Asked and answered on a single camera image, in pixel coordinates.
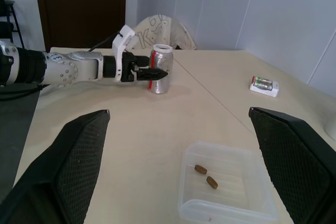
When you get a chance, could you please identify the black chair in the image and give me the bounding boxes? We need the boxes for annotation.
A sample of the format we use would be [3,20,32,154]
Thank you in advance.
[0,0,26,49]

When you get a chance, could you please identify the green battery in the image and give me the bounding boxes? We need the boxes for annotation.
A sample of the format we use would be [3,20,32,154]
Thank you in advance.
[252,76,274,86]
[253,81,272,91]

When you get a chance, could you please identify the black cable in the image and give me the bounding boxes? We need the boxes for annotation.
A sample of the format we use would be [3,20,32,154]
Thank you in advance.
[88,31,124,53]

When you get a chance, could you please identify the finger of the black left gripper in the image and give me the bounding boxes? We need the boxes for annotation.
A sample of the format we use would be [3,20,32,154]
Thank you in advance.
[135,68,169,81]
[133,55,151,68]

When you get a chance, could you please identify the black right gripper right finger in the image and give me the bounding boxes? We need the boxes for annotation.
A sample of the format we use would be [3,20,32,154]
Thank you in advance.
[248,107,336,224]

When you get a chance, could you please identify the white battery charger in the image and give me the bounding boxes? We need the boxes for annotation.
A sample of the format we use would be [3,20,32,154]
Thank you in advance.
[248,76,279,98]

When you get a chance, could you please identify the clear plastic bin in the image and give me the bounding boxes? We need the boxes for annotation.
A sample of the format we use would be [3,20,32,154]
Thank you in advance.
[177,141,280,223]

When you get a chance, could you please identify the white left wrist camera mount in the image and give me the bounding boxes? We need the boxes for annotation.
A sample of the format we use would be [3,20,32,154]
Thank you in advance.
[111,24,139,82]

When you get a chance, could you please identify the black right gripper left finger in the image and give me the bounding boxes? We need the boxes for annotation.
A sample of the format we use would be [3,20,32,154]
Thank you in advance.
[0,109,111,224]

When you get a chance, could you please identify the dark brown door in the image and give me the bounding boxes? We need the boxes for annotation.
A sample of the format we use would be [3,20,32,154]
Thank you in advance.
[33,0,128,53]

